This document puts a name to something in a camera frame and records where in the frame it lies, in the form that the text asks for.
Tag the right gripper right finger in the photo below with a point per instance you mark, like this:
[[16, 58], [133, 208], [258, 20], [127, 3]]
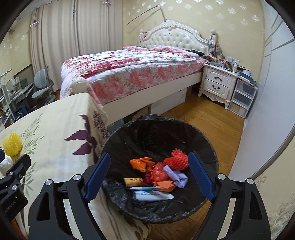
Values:
[[249, 218]]

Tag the clear plastic drawer unit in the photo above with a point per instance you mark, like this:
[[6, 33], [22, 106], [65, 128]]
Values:
[[242, 97]]

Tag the grey desk chair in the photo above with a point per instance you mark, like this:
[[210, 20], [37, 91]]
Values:
[[44, 85]]

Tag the white blue toothpaste tube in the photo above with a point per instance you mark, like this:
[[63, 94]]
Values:
[[151, 196]]

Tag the pink floral quilt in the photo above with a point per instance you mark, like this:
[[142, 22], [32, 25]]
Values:
[[112, 75]]

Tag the white round bed post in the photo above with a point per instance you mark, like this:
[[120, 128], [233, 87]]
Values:
[[79, 85]]

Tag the black lined trash bin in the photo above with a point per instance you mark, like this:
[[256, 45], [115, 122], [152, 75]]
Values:
[[155, 148]]

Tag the white bed frame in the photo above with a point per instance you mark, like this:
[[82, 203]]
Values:
[[121, 108]]

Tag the beige curtains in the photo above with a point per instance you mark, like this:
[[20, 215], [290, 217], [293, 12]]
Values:
[[63, 29]]

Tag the white teal long box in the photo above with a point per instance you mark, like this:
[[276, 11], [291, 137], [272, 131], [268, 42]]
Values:
[[144, 188]]

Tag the amber gold label bottle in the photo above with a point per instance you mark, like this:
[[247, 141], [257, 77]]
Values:
[[133, 181]]

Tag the orange paper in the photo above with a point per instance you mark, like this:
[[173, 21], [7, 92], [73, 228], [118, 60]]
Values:
[[164, 186], [143, 164]]

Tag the red plastic bag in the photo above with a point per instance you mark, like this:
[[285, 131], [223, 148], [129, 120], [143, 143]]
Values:
[[157, 174]]

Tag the lilac paper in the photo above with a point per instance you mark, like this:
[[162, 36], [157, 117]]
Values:
[[179, 178]]

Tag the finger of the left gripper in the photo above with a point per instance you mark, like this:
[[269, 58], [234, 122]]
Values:
[[2, 155], [20, 167]]

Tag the cream floral bedsheet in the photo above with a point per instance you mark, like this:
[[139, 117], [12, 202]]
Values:
[[62, 139]]

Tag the white tufted headboard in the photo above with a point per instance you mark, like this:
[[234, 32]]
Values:
[[173, 34]]

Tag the white crumpled paper ball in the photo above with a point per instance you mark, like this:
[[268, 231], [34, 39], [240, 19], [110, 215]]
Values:
[[6, 164]]

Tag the study desk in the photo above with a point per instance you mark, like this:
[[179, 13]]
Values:
[[14, 103]]

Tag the red foam fruit net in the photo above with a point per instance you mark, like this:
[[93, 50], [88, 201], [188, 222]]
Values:
[[178, 160]]

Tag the yellow foam fruit net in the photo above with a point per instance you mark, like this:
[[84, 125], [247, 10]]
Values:
[[12, 145]]

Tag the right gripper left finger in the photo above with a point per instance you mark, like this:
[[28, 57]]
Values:
[[47, 215]]

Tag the white nightstand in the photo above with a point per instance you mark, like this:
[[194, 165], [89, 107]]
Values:
[[218, 84]]

